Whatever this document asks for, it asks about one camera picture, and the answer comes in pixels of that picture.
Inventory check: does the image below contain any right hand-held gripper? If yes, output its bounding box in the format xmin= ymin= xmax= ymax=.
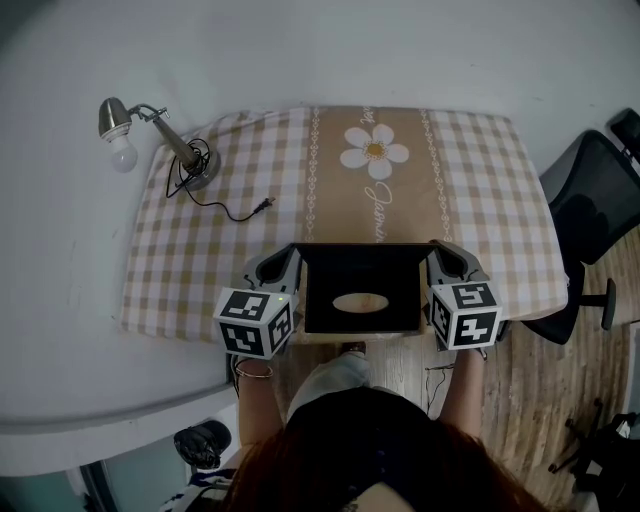
xmin=425 ymin=240 xmax=503 ymax=352

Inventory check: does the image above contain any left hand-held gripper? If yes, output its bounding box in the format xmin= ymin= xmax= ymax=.
xmin=213 ymin=244 xmax=304 ymax=360

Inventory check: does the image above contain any black rectangular box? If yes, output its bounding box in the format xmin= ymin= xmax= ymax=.
xmin=289 ymin=242 xmax=436 ymax=335

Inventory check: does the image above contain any person's right forearm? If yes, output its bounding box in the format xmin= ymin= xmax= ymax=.
xmin=438 ymin=349 xmax=489 ymax=441

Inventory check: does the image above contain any person's left forearm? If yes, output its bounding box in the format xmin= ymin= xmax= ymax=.
xmin=234 ymin=354 xmax=284 ymax=446

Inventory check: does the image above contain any beige checked flower tablecloth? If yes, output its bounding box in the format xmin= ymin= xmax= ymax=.
xmin=119 ymin=104 xmax=571 ymax=346

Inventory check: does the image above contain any person's grey trouser leg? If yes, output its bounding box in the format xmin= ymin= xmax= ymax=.
xmin=285 ymin=351 xmax=374 ymax=426

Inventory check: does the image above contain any black mesh office chair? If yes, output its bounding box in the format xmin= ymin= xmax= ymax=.
xmin=519 ymin=107 xmax=640 ymax=346

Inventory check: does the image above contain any silver desk lamp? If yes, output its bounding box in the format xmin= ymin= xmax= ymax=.
xmin=97 ymin=96 xmax=221 ymax=191

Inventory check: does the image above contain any person's dark top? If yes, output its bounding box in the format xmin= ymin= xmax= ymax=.
xmin=287 ymin=387 xmax=436 ymax=441

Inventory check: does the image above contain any striped dark and white cloth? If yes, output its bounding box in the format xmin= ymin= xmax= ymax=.
xmin=159 ymin=467 xmax=236 ymax=512

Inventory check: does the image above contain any black swivel chair base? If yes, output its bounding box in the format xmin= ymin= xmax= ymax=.
xmin=547 ymin=397 xmax=640 ymax=496

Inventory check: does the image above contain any black lamp power cable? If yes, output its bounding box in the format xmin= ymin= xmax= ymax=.
xmin=166 ymin=138 xmax=276 ymax=224

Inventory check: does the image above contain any thin metal bracelet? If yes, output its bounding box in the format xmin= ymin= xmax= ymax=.
xmin=233 ymin=357 xmax=275 ymax=380

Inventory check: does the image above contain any glass door with dark frame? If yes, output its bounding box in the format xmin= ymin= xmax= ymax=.
xmin=64 ymin=439 xmax=196 ymax=512

